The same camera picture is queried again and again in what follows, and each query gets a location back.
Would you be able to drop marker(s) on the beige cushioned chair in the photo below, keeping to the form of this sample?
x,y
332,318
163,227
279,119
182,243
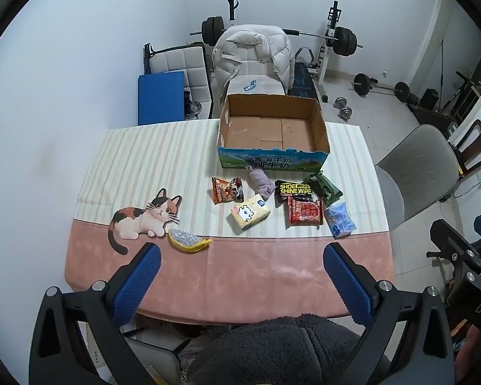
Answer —
x,y
266,86

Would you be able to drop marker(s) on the black yellow wipes packet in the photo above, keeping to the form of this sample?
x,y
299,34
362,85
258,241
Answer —
x,y
292,190

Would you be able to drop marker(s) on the small blue packet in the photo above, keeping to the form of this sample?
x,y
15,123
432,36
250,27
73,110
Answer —
x,y
249,85

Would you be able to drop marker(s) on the yellow tissue pack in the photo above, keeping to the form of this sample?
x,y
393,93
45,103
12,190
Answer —
x,y
250,212

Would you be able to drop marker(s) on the grey purple sock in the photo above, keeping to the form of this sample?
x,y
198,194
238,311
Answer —
x,y
260,182

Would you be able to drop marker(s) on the blue folded mat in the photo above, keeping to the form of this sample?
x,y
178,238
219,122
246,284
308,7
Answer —
x,y
160,96

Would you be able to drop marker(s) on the white puffer jacket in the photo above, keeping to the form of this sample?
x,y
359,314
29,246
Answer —
x,y
244,52

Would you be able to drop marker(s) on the orange brown snack packet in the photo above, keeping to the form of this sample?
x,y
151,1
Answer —
x,y
226,190

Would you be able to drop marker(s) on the black bag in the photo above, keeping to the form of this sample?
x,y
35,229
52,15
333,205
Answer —
x,y
429,98

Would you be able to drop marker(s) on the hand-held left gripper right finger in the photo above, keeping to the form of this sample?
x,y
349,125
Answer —
x,y
348,284

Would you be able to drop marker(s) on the grey chair under table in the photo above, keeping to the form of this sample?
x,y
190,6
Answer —
x,y
156,349

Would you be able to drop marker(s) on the racked black barbell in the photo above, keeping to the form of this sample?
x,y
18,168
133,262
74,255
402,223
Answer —
x,y
344,40

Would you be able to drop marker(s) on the dark fuzzy clothing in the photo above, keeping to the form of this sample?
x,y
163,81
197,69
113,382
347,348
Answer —
x,y
264,349

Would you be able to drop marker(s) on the black weight bench pad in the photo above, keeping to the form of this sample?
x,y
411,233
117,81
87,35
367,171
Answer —
x,y
304,80

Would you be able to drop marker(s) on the black kick scooter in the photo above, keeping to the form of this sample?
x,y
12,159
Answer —
x,y
461,88

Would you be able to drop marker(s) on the grey shell chair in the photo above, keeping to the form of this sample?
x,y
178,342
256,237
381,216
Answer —
x,y
421,160

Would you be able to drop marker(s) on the brown wooden chair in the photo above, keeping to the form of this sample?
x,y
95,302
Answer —
x,y
479,144

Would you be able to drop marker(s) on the dark green packet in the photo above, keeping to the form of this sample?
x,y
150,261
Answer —
x,y
324,186

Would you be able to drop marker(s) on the white quilted chair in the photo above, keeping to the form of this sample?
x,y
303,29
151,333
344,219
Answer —
x,y
176,64

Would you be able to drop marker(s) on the white weight bench rack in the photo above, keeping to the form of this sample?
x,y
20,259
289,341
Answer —
x,y
332,20

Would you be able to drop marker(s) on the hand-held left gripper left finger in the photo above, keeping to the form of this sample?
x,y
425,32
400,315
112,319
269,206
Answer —
x,y
138,284

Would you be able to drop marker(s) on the red snack packet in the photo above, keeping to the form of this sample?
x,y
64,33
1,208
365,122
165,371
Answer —
x,y
304,211

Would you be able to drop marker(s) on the chrome dumbbell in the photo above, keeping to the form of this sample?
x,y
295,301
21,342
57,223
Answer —
x,y
340,102
346,113

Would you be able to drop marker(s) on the thin black stick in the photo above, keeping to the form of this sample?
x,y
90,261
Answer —
x,y
441,68

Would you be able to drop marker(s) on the short black floor barbell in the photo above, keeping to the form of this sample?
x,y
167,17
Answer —
x,y
360,84

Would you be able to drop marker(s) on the cardboard box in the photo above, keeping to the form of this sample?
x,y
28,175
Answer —
x,y
264,128

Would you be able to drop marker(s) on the blue white packet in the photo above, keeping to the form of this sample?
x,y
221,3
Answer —
x,y
340,218

